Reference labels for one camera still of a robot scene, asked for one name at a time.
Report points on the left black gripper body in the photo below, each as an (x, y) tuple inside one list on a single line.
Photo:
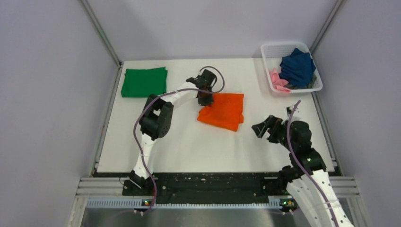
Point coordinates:
[(205, 100)]

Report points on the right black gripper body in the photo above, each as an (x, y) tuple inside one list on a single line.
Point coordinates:
[(279, 134)]

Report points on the orange t-shirt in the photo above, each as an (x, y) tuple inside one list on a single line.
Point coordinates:
[(225, 112)]

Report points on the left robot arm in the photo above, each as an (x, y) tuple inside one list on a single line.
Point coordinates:
[(155, 122)]

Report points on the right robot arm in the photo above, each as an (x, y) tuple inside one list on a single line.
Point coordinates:
[(306, 179)]

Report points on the pink t-shirt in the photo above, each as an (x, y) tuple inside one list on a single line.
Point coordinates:
[(278, 83)]

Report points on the dark grey t-shirt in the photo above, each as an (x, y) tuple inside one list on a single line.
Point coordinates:
[(309, 86)]

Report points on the dark blue t-shirt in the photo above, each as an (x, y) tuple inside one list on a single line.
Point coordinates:
[(297, 68)]

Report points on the folded green t-shirt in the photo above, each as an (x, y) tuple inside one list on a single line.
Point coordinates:
[(140, 83)]

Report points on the white plastic basket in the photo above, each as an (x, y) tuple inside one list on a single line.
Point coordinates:
[(272, 54)]

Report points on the aluminium frame rail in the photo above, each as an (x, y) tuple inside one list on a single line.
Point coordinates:
[(107, 193)]

